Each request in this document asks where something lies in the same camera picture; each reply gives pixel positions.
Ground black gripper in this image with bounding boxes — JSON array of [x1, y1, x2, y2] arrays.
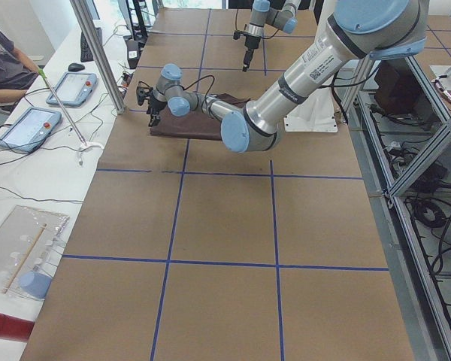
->
[[233, 30, 263, 71], [147, 90, 167, 127]]

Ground brown t-shirt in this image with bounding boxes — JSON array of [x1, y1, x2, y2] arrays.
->
[[150, 93, 253, 142]]

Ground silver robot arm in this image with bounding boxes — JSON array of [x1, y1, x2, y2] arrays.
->
[[233, 0, 301, 72], [147, 1, 429, 153]]

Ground upper blue teach pendant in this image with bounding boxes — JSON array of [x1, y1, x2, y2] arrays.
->
[[54, 71, 98, 108]]

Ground blue teach pendant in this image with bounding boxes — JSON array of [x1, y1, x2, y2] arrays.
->
[[54, 71, 98, 108], [0, 107, 62, 153]]

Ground black keyboard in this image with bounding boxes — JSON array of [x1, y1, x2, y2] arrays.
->
[[80, 27, 102, 62]]

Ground black computer mouse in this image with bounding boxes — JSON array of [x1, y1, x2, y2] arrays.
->
[[68, 62, 85, 72]]

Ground long metal rod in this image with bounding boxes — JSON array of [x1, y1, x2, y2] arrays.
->
[[38, 68, 87, 148]]

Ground lower blue teach pendant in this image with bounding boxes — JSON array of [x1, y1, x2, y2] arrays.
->
[[0, 107, 62, 153]]

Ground seated person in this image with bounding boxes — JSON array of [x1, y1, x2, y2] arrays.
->
[[0, 31, 40, 103]]

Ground clear acrylic tray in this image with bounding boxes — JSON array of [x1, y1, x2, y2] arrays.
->
[[0, 205, 69, 299]]

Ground blue cup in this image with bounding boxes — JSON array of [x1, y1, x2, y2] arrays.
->
[[19, 271, 52, 299]]

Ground red cylinder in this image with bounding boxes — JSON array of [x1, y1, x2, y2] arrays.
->
[[0, 313, 35, 342]]

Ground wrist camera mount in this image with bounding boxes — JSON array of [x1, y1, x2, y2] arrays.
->
[[136, 86, 153, 106]]

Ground aluminium frame post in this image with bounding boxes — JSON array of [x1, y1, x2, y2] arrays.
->
[[70, 0, 126, 114]]

